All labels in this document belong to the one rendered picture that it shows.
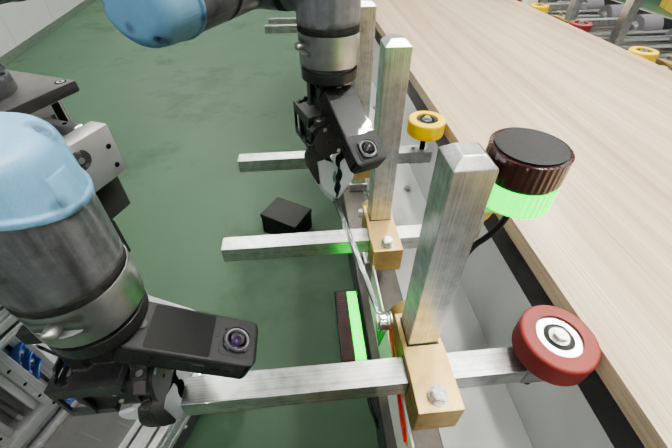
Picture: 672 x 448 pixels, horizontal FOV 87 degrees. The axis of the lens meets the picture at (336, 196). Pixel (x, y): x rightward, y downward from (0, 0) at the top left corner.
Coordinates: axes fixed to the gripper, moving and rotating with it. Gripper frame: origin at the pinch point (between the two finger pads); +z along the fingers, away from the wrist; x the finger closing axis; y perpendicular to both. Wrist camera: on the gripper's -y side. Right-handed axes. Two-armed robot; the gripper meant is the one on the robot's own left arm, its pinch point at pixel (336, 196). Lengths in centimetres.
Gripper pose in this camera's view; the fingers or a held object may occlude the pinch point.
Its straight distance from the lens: 56.5
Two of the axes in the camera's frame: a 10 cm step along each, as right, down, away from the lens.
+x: -9.0, 2.7, -3.3
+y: -4.3, -5.8, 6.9
